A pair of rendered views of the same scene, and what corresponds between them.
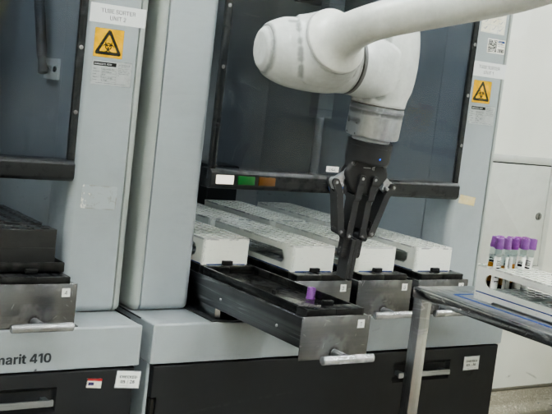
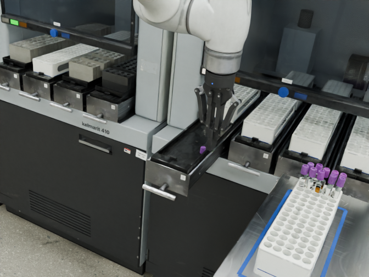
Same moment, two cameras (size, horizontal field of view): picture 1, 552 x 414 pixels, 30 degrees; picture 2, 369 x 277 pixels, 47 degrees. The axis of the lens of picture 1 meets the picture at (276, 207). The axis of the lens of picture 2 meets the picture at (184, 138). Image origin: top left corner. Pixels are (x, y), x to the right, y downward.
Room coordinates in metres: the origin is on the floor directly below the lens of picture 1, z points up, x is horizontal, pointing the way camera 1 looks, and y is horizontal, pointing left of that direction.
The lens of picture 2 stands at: (1.12, -0.95, 1.42)
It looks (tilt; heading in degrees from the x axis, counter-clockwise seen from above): 28 degrees down; 58
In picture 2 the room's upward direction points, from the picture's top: 6 degrees clockwise
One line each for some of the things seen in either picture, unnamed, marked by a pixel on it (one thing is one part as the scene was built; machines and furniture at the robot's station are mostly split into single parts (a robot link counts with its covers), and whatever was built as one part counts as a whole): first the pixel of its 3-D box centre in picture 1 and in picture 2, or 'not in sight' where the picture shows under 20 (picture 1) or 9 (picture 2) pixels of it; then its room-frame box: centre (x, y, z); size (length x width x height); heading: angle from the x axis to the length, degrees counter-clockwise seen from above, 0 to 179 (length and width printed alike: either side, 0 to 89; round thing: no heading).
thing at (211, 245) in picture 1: (188, 241); (235, 99); (2.01, 0.16, 0.83); 0.30 x 0.10 x 0.06; 34
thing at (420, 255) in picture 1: (388, 249); (365, 144); (2.21, -0.25, 0.83); 0.30 x 0.10 x 0.06; 34
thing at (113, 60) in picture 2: not in sight; (104, 62); (1.67, 0.61, 0.85); 0.12 x 0.02 x 0.06; 125
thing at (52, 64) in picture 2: not in sight; (68, 60); (1.56, 0.71, 0.83); 0.30 x 0.10 x 0.06; 34
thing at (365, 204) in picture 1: (364, 206); (220, 110); (1.72, -0.15, 0.97); 0.04 x 0.01 x 0.11; 29
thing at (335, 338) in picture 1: (232, 287); (213, 131); (1.86, 0.06, 0.78); 0.73 x 0.14 x 0.09; 34
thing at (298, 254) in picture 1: (270, 247); (270, 117); (2.04, 0.00, 0.83); 0.30 x 0.10 x 0.06; 34
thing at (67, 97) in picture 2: not in sight; (118, 72); (1.75, 0.66, 0.78); 0.73 x 0.14 x 0.09; 34
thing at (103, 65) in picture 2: not in sight; (93, 66); (1.62, 0.57, 0.85); 0.12 x 0.02 x 0.06; 124
